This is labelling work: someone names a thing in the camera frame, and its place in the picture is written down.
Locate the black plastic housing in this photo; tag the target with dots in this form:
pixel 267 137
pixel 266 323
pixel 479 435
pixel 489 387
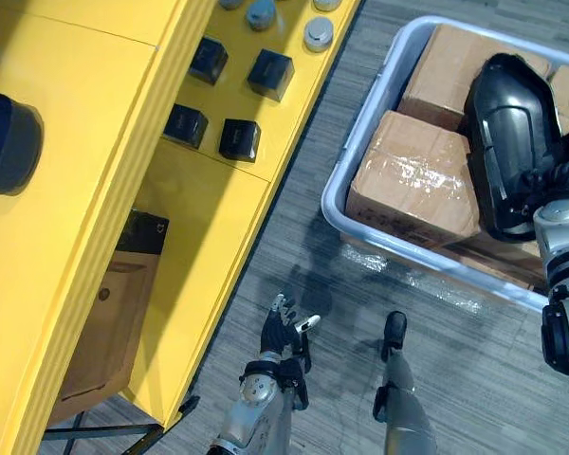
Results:
pixel 5 142
pixel 507 123

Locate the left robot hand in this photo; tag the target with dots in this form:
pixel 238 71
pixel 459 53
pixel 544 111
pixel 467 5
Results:
pixel 277 334

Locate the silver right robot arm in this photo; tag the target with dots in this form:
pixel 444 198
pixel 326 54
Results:
pixel 564 242

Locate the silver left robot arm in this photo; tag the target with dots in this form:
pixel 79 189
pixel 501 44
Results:
pixel 253 412

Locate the grey plastic bin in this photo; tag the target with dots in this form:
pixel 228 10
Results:
pixel 360 142

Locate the tall brown cardboard carton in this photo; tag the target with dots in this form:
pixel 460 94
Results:
pixel 109 322

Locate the black metal shelf frame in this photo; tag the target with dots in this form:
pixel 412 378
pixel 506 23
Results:
pixel 99 430

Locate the dull grey round weight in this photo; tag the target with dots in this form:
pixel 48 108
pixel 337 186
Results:
pixel 231 4
pixel 261 14

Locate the silver right robot leg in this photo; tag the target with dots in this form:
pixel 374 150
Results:
pixel 405 412

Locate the black cube box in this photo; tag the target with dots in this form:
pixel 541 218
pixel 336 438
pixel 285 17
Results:
pixel 186 125
pixel 207 59
pixel 270 73
pixel 239 140

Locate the shiny silver round weight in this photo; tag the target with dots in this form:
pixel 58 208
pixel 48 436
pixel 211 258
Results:
pixel 326 4
pixel 318 34

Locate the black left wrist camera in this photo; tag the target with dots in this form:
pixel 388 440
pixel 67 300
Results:
pixel 296 379

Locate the flat black carton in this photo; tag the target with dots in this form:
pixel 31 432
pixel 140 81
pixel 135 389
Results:
pixel 144 232

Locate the clear plastic film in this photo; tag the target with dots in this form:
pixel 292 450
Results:
pixel 374 260

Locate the yellow shelf unit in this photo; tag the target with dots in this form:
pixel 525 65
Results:
pixel 76 118

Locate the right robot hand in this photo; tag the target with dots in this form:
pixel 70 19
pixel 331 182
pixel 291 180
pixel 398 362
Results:
pixel 566 175

